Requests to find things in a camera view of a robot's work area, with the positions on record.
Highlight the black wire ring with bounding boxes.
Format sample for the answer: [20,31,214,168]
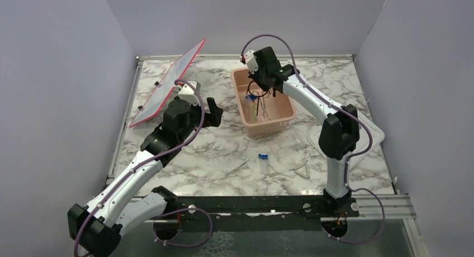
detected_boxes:
[247,79,269,117]

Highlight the green red yellow stirring rods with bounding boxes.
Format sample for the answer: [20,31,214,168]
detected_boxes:
[252,102,258,123]

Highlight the metal crucible tongs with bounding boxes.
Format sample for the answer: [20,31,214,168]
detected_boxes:
[259,97,270,121]

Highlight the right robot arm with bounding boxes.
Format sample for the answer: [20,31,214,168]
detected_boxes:
[241,46,360,216]

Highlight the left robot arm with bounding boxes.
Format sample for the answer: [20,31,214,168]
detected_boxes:
[67,97,223,256]

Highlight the pink plastic bin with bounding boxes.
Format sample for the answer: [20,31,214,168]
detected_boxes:
[230,68,297,137]

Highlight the metal tweezers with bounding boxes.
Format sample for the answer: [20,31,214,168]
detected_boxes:
[219,159,249,179]

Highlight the red framed whiteboard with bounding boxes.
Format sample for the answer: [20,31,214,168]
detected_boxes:
[129,39,206,128]

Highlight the two blue capped vials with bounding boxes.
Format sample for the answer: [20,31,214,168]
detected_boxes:
[258,154,269,175]

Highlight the whiteboard metal leg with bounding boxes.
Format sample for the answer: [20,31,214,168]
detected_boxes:
[138,81,159,111]

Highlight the white tubing pieces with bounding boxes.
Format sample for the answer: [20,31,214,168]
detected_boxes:
[292,163,312,182]

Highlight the white plastic lid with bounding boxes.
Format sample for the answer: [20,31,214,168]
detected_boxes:
[307,112,385,170]

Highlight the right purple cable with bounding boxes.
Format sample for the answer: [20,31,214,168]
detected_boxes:
[240,34,386,245]

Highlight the purple cable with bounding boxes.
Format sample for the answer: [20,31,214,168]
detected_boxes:
[240,34,386,245]
[73,78,214,257]

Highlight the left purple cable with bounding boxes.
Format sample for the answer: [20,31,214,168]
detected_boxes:
[73,78,214,257]

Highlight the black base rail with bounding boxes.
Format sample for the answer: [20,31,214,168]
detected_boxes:
[152,196,359,232]

